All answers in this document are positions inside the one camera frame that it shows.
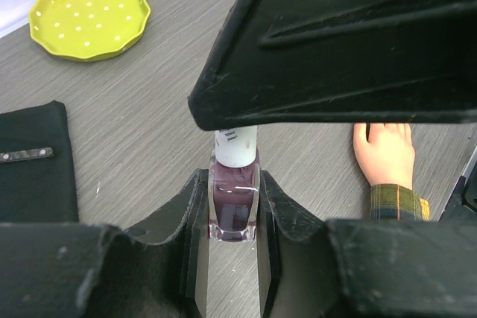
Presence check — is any yellow plaid shirt sleeve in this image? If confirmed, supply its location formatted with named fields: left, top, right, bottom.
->
left=370, top=184, right=430, bottom=221

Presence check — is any black cloth placemat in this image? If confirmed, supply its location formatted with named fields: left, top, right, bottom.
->
left=1, top=101, right=79, bottom=223

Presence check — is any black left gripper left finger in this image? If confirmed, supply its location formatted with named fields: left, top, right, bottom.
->
left=1, top=169, right=209, bottom=317

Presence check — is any table knife with dark handle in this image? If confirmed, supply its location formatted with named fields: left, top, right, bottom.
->
left=0, top=147, right=54, bottom=164

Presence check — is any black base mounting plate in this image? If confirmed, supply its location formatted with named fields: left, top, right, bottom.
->
left=439, top=148, right=477, bottom=221

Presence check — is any green polka dot dish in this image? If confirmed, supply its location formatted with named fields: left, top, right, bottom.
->
left=28, top=0, right=151, bottom=62

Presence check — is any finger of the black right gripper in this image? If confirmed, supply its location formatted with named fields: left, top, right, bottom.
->
left=188, top=0, right=476, bottom=131

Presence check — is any mannequin hand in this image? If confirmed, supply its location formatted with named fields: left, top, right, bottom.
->
left=353, top=123, right=415, bottom=189

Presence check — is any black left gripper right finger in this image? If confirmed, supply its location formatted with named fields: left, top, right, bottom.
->
left=259, top=171, right=476, bottom=317

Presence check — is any purple nail polish bottle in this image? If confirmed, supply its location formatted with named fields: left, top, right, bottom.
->
left=208, top=126, right=261, bottom=242

